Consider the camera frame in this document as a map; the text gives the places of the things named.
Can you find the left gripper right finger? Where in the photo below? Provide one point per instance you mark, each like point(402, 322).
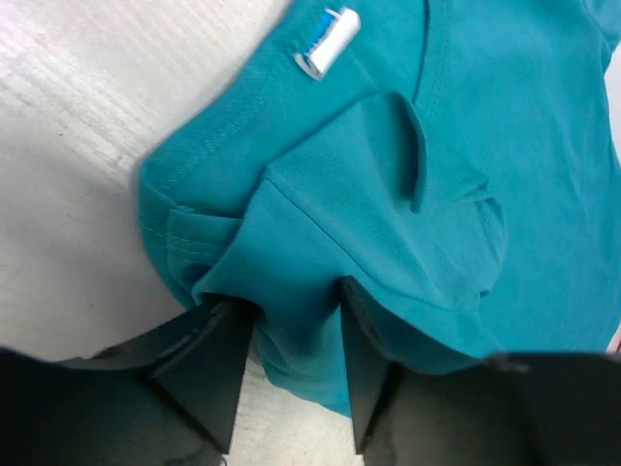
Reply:
point(520, 408)

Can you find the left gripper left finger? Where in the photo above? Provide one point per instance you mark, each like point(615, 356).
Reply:
point(167, 397)

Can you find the teal t-shirt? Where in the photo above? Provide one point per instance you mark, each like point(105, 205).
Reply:
point(453, 157)

